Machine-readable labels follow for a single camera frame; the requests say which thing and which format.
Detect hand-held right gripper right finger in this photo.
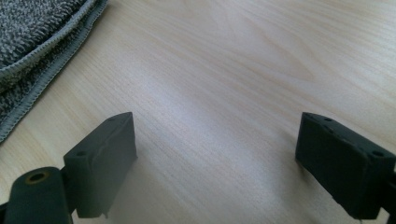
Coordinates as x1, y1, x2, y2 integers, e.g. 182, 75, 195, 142
294, 111, 396, 220

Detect grey terry cloth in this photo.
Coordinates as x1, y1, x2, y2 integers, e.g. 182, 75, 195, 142
0, 0, 109, 144

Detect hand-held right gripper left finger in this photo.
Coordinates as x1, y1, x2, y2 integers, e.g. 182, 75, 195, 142
64, 111, 138, 218

